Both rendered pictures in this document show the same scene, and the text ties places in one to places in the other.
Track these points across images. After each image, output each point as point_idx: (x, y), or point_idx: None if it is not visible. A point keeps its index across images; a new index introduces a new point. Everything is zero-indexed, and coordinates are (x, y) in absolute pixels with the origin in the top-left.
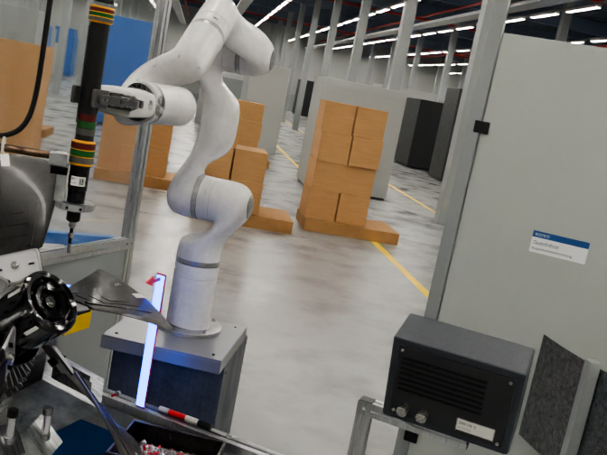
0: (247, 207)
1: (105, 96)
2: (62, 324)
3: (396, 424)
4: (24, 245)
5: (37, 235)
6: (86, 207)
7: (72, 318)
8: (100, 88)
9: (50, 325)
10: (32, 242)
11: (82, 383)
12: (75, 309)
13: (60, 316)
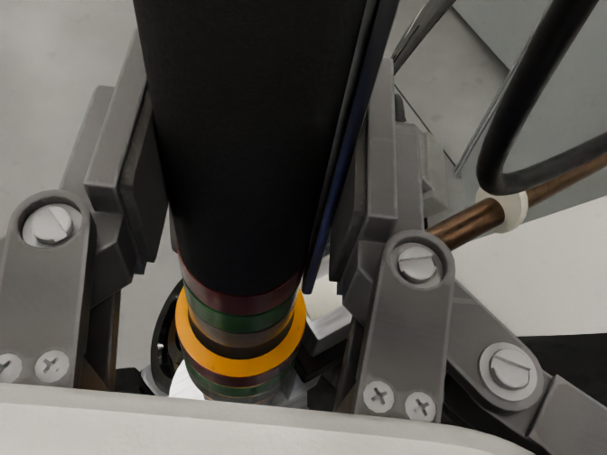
0: None
1: (84, 125)
2: (163, 340)
3: None
4: (336, 373)
5: (331, 401)
6: (177, 369)
7: (155, 366)
8: (152, 106)
9: (168, 301)
10: (325, 385)
11: (117, 369)
12: (160, 381)
13: (169, 338)
